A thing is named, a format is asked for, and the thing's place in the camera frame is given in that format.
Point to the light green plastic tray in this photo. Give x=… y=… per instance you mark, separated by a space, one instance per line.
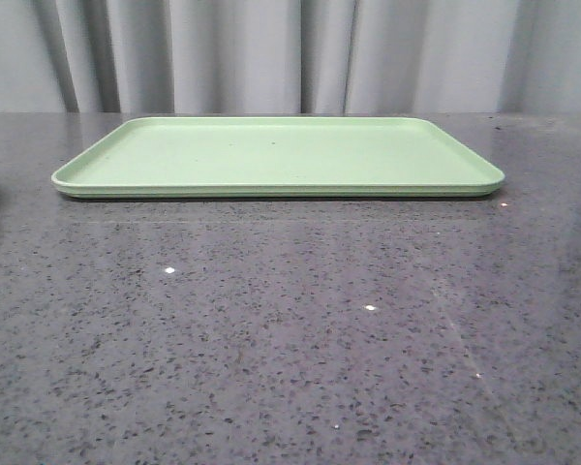
x=277 y=156

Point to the grey pleated curtain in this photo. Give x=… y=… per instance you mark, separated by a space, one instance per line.
x=332 y=57

